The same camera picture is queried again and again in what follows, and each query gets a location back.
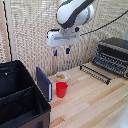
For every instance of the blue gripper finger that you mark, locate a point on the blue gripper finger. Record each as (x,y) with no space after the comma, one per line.
(55,53)
(68,50)

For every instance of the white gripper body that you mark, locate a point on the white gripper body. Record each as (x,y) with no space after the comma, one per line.
(61,37)

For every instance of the ribbed metal oven tray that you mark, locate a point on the ribbed metal oven tray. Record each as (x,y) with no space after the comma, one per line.
(111,62)

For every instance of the white black Franka arm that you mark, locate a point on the white black Franka arm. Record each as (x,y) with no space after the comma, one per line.
(71,13)

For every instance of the white bowl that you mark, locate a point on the white bowl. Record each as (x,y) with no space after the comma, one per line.
(66,78)

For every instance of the yellow food pieces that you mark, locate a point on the yellow food pieces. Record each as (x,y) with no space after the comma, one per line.
(61,76)

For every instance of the woven beige folding screen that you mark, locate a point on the woven beige folding screen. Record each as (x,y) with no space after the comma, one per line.
(30,33)

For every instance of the blue flat book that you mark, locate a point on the blue flat book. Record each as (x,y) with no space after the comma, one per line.
(43,83)

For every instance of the red plastic cup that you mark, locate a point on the red plastic cup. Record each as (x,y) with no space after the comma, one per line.
(61,90)

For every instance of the thin black pole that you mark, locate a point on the thin black pole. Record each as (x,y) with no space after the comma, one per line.
(6,30)

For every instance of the black fabric storage box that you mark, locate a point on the black fabric storage box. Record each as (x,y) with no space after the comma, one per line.
(20,96)

